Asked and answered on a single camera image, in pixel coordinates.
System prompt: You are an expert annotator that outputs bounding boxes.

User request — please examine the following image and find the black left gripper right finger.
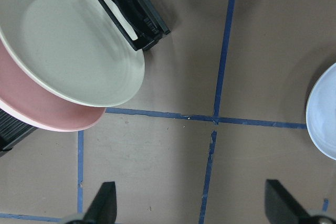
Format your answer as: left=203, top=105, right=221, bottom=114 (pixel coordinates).
left=264, top=179, right=314, bottom=223

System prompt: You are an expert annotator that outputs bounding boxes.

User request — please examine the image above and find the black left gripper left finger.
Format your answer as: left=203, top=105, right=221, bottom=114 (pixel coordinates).
left=82, top=182, right=117, bottom=223

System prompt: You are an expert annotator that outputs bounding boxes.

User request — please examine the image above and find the blue plate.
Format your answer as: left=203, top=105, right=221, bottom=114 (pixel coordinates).
left=306, top=64, right=335, bottom=160

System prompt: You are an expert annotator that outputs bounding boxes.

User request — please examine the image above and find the pink plate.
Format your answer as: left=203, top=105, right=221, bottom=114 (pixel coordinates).
left=1, top=44, right=106, bottom=132

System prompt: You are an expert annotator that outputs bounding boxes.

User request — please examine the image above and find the white plate in rack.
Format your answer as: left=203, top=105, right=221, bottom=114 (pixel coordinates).
left=1, top=0, right=145, bottom=107

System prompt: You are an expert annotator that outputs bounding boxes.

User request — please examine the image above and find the black dish rack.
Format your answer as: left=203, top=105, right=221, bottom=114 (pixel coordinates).
left=1, top=0, right=170, bottom=154

